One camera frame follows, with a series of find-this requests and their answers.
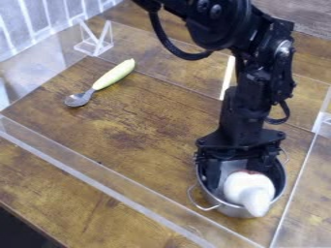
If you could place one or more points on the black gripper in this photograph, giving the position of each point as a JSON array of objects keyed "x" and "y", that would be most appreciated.
[{"x": 216, "y": 146}]

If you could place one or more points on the white plush mushroom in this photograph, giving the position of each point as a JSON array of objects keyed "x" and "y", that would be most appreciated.
[{"x": 250, "y": 189}]

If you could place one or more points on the silver pot with handles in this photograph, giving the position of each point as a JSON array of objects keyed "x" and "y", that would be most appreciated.
[{"x": 216, "y": 198}]

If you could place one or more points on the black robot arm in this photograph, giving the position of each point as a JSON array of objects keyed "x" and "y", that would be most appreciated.
[{"x": 260, "y": 43}]

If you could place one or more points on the clear acrylic triangle stand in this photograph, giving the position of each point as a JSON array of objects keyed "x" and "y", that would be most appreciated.
[{"x": 95, "y": 45}]

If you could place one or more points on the spoon with yellow handle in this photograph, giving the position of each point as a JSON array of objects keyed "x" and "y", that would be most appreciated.
[{"x": 121, "y": 70}]

